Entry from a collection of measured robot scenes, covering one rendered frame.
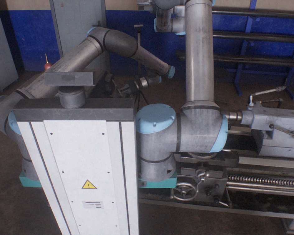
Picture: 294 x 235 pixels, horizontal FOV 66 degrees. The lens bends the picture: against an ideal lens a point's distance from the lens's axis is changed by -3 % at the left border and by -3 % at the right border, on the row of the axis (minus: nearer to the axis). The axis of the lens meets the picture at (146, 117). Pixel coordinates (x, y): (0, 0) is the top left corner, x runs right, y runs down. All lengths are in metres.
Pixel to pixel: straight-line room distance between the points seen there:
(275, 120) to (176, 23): 1.02
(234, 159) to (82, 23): 4.02
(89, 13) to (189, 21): 4.03
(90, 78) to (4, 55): 4.76
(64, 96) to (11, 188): 2.52
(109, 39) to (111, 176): 0.71
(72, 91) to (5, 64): 4.76
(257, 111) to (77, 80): 1.55
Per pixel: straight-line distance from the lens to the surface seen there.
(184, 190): 1.81
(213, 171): 1.76
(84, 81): 0.63
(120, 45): 1.24
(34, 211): 2.78
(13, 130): 0.95
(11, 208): 2.91
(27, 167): 1.05
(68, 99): 0.64
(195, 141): 0.85
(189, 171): 1.75
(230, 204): 1.86
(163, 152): 0.88
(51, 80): 0.66
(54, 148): 0.78
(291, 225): 2.69
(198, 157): 1.72
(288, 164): 2.08
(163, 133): 0.82
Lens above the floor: 2.12
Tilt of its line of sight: 34 degrees down
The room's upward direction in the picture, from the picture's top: straight up
